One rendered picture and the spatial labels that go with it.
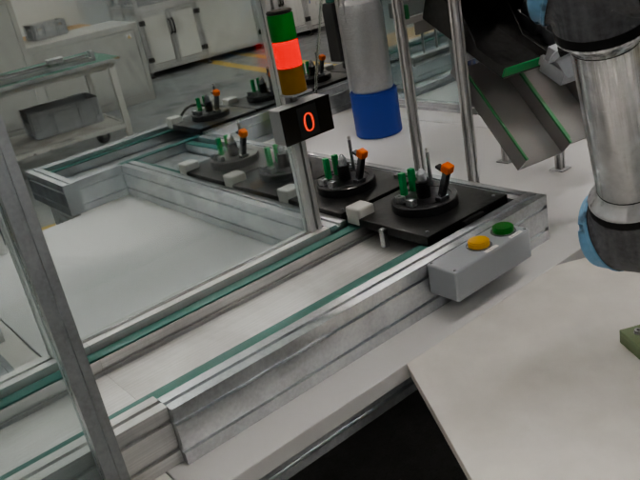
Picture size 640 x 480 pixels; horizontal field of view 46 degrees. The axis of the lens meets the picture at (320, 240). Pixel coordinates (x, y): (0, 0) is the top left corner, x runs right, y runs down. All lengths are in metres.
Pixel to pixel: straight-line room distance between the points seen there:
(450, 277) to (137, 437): 0.59
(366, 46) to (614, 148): 1.49
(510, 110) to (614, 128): 0.74
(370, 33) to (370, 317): 1.32
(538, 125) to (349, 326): 0.73
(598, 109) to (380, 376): 0.54
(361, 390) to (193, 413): 0.27
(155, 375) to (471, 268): 0.58
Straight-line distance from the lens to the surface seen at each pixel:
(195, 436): 1.18
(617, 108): 1.04
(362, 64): 2.48
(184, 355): 1.35
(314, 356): 1.26
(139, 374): 1.34
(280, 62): 1.47
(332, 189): 1.74
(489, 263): 1.40
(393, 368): 1.29
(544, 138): 1.77
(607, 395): 1.20
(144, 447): 1.16
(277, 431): 1.20
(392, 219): 1.57
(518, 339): 1.33
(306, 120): 1.49
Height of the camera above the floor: 1.57
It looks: 23 degrees down
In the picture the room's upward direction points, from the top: 11 degrees counter-clockwise
